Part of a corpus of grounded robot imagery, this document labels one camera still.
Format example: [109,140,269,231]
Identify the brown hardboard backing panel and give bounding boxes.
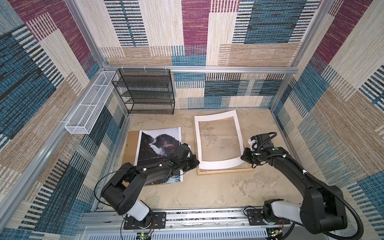
[122,131,140,166]

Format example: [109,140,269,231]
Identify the colour landscape photo underneath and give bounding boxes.
[135,127,182,166]

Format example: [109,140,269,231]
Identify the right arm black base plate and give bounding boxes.
[243,207,292,226]

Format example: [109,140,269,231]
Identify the black wire mesh shelf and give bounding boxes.
[112,69,176,115]

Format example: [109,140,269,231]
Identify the light wooden picture frame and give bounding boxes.
[193,118,254,176]

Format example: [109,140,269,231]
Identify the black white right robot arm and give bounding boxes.
[241,148,364,240]

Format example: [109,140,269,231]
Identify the aluminium front rail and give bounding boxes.
[75,207,328,240]

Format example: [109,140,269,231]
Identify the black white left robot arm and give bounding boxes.
[101,154,200,229]

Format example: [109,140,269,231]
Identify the black white landscape photo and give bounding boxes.
[194,109,247,171]

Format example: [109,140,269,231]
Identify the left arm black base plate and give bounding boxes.
[123,212,167,230]

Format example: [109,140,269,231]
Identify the white wire mesh basket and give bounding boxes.
[65,71,116,135]

